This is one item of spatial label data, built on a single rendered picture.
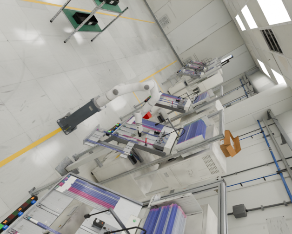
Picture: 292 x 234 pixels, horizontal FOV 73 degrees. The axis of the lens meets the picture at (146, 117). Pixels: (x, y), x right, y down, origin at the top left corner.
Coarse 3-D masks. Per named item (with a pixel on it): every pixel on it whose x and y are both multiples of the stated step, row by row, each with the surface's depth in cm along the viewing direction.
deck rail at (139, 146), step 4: (116, 140) 244; (120, 140) 242; (124, 140) 240; (136, 144) 237; (140, 144) 236; (140, 148) 237; (144, 148) 235; (148, 148) 233; (152, 148) 233; (152, 152) 233; (156, 152) 231; (160, 152) 229; (164, 152) 229
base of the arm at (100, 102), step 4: (104, 96) 244; (96, 100) 251; (100, 100) 247; (104, 100) 245; (108, 100) 244; (96, 104) 249; (100, 104) 250; (104, 104) 251; (100, 108) 252; (104, 108) 258
